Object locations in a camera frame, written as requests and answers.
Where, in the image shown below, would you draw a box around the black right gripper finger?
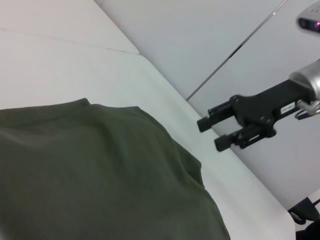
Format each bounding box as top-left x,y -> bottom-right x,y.
214,124 -> 267,152
196,98 -> 240,132

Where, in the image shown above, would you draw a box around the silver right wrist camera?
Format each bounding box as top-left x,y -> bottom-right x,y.
296,2 -> 320,33

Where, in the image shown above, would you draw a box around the dark green FREE t-shirt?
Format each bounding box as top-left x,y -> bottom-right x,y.
0,97 -> 231,240

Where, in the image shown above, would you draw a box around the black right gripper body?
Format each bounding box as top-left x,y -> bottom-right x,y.
228,79 -> 312,138

